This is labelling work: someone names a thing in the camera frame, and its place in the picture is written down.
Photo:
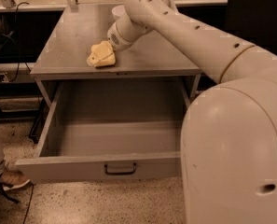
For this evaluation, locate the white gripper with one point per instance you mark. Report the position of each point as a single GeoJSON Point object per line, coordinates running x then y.
{"type": "Point", "coordinates": [116, 40]}

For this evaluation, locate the yellow sponge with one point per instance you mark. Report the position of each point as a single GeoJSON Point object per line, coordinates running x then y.
{"type": "Point", "coordinates": [104, 58]}

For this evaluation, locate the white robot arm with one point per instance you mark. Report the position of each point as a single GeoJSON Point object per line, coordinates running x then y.
{"type": "Point", "coordinates": [229, 133]}

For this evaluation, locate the open grey top drawer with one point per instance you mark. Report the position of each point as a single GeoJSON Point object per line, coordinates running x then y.
{"type": "Point", "coordinates": [116, 121]}

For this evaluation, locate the grey metal cabinet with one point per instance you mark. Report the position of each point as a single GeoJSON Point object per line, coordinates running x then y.
{"type": "Point", "coordinates": [68, 47]}

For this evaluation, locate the white ceramic bowl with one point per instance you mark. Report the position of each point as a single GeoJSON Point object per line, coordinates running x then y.
{"type": "Point", "coordinates": [117, 11]}

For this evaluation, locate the tan shoe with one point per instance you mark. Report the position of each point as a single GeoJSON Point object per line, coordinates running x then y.
{"type": "Point", "coordinates": [12, 180]}

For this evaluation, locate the black office chair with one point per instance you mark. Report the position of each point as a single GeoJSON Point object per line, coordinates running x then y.
{"type": "Point", "coordinates": [254, 21]}

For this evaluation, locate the black drawer handle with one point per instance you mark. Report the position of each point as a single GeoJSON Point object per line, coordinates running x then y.
{"type": "Point", "coordinates": [116, 169]}

